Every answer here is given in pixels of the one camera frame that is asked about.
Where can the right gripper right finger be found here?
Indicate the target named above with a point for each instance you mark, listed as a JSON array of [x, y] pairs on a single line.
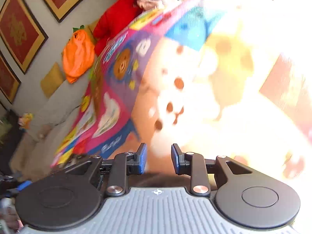
[[241, 194]]

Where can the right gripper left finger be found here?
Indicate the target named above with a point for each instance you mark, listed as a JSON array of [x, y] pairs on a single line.
[[75, 194]]

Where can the beige sofa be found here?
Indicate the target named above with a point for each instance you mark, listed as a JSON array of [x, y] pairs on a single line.
[[35, 152]]

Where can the small yellow plush toy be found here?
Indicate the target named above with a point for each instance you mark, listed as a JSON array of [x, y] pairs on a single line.
[[25, 120]]

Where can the yellow square cushion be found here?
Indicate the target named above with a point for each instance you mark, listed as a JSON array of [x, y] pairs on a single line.
[[52, 81]]

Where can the colourful cartoon play mat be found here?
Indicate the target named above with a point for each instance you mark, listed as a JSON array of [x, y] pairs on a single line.
[[216, 77]]

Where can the red gold framed picture left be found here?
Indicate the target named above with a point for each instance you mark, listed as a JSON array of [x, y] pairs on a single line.
[[9, 82]]

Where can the orange pumpkin plush cushion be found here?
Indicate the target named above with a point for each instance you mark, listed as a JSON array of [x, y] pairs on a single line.
[[78, 54]]

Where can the red gold framed picture middle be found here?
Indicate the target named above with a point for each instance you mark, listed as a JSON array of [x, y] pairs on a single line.
[[21, 33]]

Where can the red padded jacket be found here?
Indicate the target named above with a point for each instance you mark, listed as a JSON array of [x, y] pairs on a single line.
[[113, 21]]

